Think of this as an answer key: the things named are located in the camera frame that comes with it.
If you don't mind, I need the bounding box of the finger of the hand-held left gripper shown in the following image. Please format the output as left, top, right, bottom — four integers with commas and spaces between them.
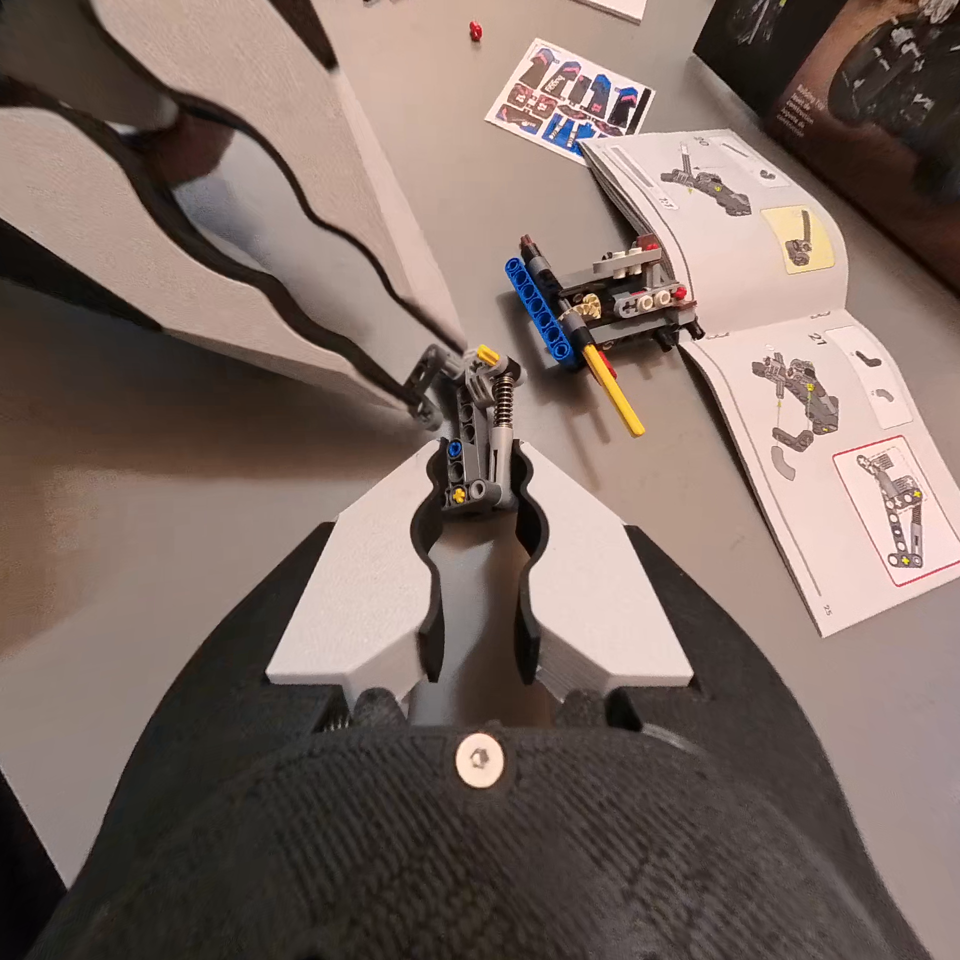
88, 0, 468, 355
0, 75, 445, 435

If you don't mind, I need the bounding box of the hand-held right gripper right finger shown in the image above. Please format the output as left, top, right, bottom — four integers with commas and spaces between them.
513, 441, 696, 705

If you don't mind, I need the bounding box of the lego chassis assembly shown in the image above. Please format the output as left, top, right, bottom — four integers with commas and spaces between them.
504, 232, 708, 440

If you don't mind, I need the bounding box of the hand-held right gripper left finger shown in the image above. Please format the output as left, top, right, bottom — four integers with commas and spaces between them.
264, 438, 445, 702

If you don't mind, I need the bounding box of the lego set box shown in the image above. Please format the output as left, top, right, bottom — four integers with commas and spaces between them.
691, 0, 960, 295

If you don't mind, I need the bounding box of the lego sticker sheet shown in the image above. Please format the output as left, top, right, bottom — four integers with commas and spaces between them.
483, 37, 657, 160

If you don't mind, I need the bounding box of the lego instruction booklet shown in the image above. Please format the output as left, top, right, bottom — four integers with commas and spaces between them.
579, 129, 960, 639

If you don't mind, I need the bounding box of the grey lego suspension arm assembly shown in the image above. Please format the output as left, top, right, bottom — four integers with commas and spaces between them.
401, 343, 528, 520

